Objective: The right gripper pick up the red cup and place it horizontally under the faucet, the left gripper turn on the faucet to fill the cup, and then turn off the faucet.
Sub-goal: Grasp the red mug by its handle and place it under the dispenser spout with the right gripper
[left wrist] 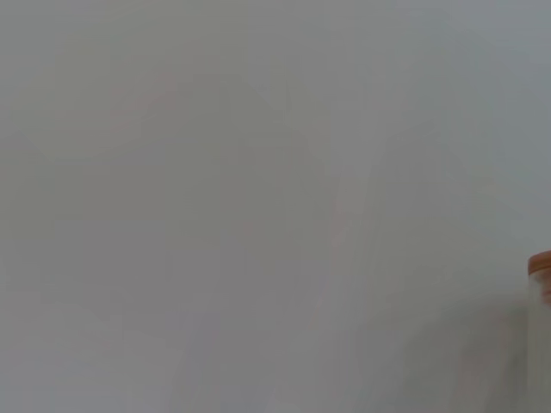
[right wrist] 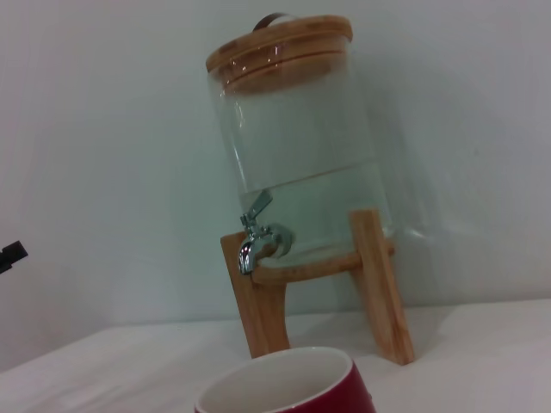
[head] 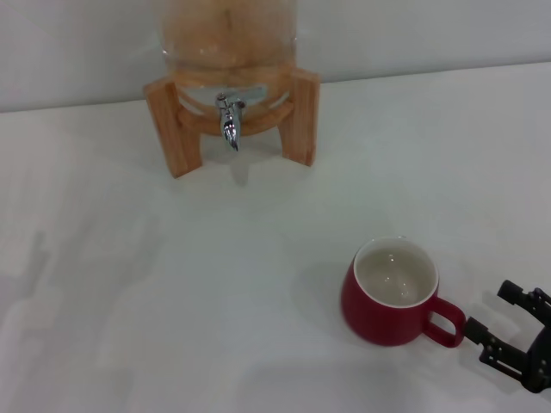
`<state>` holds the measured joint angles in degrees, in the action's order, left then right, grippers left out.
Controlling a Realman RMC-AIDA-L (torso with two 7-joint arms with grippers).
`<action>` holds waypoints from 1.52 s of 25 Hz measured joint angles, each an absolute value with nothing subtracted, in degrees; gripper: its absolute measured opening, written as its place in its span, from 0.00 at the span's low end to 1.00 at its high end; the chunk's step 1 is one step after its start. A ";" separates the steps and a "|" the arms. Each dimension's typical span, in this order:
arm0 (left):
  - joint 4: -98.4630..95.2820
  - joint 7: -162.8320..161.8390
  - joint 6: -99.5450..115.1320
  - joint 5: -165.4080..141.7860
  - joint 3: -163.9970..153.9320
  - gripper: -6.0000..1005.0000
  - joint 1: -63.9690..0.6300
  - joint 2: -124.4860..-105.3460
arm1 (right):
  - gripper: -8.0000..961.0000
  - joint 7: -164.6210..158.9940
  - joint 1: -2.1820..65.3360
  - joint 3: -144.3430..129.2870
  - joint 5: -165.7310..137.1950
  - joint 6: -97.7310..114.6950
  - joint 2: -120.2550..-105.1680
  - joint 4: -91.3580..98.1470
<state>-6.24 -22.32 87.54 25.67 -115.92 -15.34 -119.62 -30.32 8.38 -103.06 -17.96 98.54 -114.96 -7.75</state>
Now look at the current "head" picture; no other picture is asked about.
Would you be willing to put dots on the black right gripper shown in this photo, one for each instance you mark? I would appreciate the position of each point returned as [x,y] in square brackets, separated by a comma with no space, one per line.
[541,365]

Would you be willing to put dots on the red ceramic cup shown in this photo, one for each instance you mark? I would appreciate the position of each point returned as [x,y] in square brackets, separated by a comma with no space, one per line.
[379,320]

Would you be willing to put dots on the chrome faucet tap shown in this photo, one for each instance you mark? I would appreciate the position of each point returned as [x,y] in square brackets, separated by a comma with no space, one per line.
[229,125]

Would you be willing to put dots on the wooden dispenser stand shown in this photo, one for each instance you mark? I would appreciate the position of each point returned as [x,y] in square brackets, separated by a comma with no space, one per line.
[305,125]

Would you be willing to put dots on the glass drink dispenser jar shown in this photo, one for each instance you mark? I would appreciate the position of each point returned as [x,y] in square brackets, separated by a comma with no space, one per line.
[193,92]

